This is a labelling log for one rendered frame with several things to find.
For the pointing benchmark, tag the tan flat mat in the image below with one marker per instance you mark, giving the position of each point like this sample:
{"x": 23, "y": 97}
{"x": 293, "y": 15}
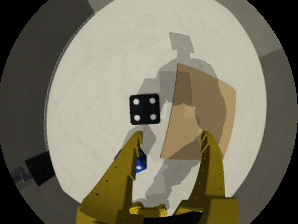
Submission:
{"x": 201, "y": 102}

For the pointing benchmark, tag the blue die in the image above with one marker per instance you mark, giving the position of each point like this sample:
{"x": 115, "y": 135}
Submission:
{"x": 141, "y": 161}

